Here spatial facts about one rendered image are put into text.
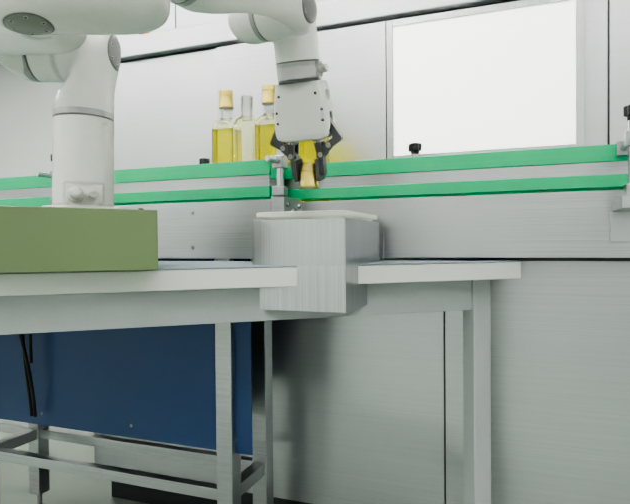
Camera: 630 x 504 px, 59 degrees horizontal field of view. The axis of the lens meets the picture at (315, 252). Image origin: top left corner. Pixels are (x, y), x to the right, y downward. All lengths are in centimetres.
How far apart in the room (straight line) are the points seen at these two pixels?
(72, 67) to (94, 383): 79
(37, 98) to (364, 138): 538
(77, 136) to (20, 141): 566
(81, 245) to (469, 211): 71
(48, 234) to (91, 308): 16
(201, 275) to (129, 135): 93
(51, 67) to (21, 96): 567
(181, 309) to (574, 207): 73
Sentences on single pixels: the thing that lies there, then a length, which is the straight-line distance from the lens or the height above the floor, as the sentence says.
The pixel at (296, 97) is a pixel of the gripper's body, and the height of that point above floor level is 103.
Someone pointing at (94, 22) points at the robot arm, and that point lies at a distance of 72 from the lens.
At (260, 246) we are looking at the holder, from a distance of 96.
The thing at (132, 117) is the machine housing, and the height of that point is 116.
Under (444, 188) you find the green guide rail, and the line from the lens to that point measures 117.
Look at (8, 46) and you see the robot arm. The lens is 95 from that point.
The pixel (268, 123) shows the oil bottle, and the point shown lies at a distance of 133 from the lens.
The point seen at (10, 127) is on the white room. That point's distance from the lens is 675.
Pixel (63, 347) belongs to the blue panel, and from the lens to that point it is 154.
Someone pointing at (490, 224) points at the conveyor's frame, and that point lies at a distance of 114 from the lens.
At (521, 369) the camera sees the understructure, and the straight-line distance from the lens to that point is 138.
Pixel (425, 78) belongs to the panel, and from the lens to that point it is 139.
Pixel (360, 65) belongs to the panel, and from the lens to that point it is 144.
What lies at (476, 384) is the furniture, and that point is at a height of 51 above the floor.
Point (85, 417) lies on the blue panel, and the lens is 153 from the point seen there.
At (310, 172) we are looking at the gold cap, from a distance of 99.
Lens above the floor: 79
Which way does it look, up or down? 1 degrees down
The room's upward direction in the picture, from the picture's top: straight up
